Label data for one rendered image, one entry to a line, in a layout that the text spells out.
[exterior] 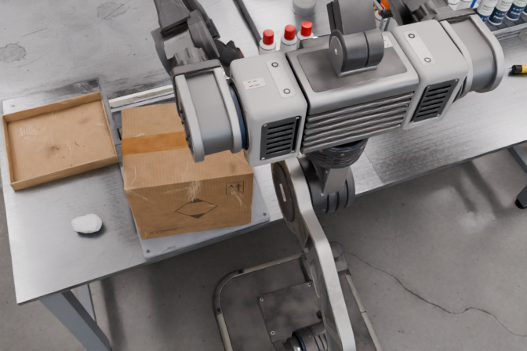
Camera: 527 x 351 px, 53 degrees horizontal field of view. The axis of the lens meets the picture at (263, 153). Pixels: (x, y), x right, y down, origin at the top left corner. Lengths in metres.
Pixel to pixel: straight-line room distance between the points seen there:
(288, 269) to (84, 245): 0.86
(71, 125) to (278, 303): 0.96
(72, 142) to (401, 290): 1.47
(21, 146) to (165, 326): 0.96
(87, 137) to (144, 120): 0.40
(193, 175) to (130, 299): 1.17
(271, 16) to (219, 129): 1.14
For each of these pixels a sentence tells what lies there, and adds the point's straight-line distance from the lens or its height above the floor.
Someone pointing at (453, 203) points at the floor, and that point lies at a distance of 2.67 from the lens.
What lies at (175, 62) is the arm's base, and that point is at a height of 1.47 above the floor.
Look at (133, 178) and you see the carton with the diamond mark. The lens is 1.25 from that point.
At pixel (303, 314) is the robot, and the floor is 0.26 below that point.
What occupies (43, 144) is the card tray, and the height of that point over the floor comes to 0.83.
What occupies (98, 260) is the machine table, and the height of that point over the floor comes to 0.83.
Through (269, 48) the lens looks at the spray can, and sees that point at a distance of 1.60.
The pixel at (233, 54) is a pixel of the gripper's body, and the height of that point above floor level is 1.06.
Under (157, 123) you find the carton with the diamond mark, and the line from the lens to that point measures 1.33.
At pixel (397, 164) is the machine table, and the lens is 1.66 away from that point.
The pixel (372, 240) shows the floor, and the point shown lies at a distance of 2.45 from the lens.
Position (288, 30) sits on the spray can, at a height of 1.08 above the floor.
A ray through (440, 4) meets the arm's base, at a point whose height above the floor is 1.48.
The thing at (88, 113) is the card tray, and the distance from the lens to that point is 1.76.
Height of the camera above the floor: 2.17
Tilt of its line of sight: 56 degrees down
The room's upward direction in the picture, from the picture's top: 4 degrees clockwise
